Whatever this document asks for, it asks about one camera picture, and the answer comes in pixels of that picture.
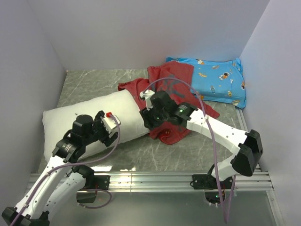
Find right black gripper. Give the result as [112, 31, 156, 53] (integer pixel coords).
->
[140, 104, 168, 131]

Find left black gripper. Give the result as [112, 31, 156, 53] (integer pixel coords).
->
[83, 111, 119, 146]

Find white pillow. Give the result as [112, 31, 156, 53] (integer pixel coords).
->
[42, 90, 150, 163]

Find red pillowcase with grey print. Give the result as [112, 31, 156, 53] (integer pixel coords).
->
[117, 61, 220, 145]

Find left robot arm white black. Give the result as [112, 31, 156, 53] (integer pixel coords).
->
[1, 111, 121, 226]

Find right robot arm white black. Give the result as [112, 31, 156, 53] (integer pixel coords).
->
[140, 90, 263, 188]

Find blue cartoon print pillow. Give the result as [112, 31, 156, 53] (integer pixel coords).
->
[166, 57, 246, 109]

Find right control board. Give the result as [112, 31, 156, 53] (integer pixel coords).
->
[205, 192, 221, 205]

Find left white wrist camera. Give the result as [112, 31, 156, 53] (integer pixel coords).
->
[102, 112, 121, 133]

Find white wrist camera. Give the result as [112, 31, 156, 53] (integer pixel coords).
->
[140, 89, 155, 111]
[102, 112, 121, 133]

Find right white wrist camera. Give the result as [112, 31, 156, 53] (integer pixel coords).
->
[140, 89, 155, 111]

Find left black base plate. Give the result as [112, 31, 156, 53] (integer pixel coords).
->
[94, 175, 111, 190]

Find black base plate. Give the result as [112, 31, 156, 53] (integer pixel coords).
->
[190, 174, 233, 190]
[94, 175, 111, 190]

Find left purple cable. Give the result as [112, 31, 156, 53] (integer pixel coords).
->
[9, 114, 121, 226]

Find purple cable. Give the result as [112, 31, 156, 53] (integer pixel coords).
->
[142, 78, 236, 223]
[9, 114, 121, 226]

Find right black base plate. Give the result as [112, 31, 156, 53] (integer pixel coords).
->
[190, 174, 233, 190]

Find aluminium rail frame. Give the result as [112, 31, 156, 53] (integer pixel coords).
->
[14, 108, 284, 226]

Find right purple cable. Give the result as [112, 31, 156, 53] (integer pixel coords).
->
[142, 78, 236, 223]

